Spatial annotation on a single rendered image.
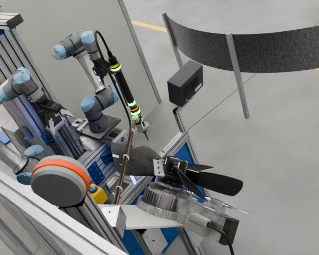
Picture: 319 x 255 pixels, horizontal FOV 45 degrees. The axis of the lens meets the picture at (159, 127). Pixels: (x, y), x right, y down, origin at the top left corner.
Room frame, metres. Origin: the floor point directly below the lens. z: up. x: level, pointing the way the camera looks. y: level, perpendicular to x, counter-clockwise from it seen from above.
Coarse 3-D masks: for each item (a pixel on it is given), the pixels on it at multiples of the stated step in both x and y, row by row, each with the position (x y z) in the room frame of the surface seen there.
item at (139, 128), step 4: (132, 116) 1.50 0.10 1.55; (136, 116) 1.49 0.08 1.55; (132, 120) 1.48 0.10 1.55; (136, 120) 1.47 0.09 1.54; (140, 120) 1.48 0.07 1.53; (136, 124) 1.48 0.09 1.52; (140, 124) 1.49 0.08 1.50; (148, 124) 1.52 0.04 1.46; (136, 128) 1.53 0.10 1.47; (140, 128) 1.49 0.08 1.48; (144, 128) 1.50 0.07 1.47; (140, 132) 1.50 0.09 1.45
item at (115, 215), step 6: (102, 210) 0.98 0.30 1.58; (108, 210) 0.97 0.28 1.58; (114, 210) 0.96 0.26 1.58; (120, 210) 0.96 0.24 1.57; (108, 216) 0.94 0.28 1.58; (114, 216) 0.93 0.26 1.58; (120, 216) 0.94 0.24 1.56; (126, 216) 0.97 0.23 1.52; (114, 222) 0.91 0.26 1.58; (120, 222) 0.92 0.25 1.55; (114, 228) 0.89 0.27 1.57; (120, 228) 0.90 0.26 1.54; (120, 234) 0.89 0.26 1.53
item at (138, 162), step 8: (112, 144) 1.51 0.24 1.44; (120, 144) 1.53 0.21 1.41; (112, 152) 1.45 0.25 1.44; (120, 152) 1.46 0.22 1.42; (136, 152) 1.49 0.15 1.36; (120, 160) 1.40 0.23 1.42; (128, 160) 1.42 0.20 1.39; (136, 160) 1.43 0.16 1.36; (144, 160) 1.45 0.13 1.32; (152, 160) 1.46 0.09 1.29; (120, 168) 1.35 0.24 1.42; (128, 168) 1.37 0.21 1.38; (136, 168) 1.39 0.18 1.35; (144, 168) 1.40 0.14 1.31; (152, 168) 1.42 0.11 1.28; (152, 176) 1.39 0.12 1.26
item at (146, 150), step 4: (136, 148) 1.75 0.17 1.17; (140, 148) 1.74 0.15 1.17; (144, 148) 1.73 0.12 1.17; (148, 148) 1.72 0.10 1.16; (144, 152) 1.67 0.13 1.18; (148, 152) 1.66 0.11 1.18; (152, 152) 1.65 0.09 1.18; (152, 156) 1.61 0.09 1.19; (156, 156) 1.60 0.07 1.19; (160, 156) 1.59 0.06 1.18
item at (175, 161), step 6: (168, 156) 1.47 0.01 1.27; (168, 162) 1.45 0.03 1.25; (174, 162) 1.43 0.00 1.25; (180, 162) 1.42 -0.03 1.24; (186, 162) 1.44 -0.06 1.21; (168, 168) 1.43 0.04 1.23; (180, 168) 1.41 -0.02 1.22; (168, 174) 1.42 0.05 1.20; (174, 174) 1.40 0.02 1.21; (162, 180) 1.40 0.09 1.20; (168, 180) 1.38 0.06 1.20; (174, 180) 1.39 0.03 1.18; (180, 186) 1.36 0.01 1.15
